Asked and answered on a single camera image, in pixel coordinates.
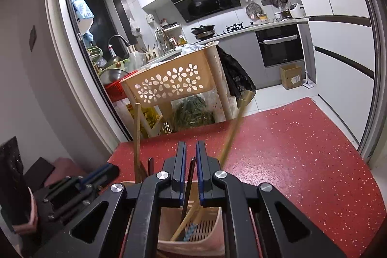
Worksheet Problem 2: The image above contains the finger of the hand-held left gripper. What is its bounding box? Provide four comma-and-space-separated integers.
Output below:
83, 164, 119, 194
79, 166, 110, 186

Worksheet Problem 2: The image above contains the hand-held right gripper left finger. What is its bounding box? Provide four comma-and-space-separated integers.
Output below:
33, 141, 187, 258

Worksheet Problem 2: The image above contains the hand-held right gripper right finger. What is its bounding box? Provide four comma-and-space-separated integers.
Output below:
196, 141, 347, 258

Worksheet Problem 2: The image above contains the beige plastic utensil holder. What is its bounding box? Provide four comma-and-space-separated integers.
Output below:
121, 181, 227, 258

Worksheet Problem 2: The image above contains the blue patterned wooden chopstick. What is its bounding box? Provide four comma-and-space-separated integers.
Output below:
181, 223, 198, 243

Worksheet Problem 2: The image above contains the black cushion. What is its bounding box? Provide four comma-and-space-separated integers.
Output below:
23, 158, 55, 190

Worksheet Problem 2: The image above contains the dark patterned cloth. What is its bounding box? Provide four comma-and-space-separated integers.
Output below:
0, 137, 31, 233

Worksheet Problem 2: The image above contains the bag of green vegetables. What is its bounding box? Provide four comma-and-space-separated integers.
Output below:
172, 95, 216, 131

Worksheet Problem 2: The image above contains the yellow bag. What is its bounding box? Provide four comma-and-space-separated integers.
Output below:
127, 104, 161, 138

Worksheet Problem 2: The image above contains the red plastic basket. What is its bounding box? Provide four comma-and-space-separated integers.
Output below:
104, 71, 138, 102

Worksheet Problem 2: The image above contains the metal bowl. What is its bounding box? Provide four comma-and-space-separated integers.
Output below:
99, 69, 129, 85

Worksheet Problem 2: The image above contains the beige flower cutout rack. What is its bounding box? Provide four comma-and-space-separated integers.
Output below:
119, 42, 234, 138

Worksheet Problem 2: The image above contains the black bag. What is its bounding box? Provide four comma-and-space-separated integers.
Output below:
218, 46, 257, 100

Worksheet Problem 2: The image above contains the knife block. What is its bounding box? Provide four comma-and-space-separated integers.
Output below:
128, 43, 158, 64

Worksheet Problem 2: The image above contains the clear plastic bag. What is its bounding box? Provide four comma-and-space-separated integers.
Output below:
181, 43, 210, 53

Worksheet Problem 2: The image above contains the grey kitchen base cabinet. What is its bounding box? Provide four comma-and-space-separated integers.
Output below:
193, 19, 312, 90

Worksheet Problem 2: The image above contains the cardboard box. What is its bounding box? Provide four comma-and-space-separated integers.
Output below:
280, 64, 303, 90

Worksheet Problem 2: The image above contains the black kitchen faucet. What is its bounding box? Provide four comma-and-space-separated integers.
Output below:
108, 35, 131, 56

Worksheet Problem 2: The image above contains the spice rack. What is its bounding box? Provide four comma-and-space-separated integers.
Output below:
160, 23, 182, 53

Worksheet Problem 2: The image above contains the black wok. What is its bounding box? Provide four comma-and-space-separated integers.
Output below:
191, 24, 217, 40

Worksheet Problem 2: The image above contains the hanging plastic bag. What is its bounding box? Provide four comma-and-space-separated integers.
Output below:
130, 18, 143, 37

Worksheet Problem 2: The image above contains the black built-in oven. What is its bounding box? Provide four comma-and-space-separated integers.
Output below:
255, 25, 305, 68

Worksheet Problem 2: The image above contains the gas stove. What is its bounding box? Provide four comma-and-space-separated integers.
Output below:
225, 23, 246, 34

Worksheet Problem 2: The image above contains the blue white cloth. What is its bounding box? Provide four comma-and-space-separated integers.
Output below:
71, 0, 94, 32

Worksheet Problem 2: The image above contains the round metal strainer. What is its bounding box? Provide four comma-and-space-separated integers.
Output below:
246, 2, 261, 20

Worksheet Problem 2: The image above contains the white rice cooker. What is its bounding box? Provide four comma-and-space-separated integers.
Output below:
289, 3, 306, 18

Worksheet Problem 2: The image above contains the white refrigerator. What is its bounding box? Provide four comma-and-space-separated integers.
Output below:
298, 0, 377, 144

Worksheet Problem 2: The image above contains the white door frame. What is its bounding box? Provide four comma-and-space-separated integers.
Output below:
45, 0, 387, 169

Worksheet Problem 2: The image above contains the dark wall plaque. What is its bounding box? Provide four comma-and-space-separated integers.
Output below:
29, 25, 37, 52

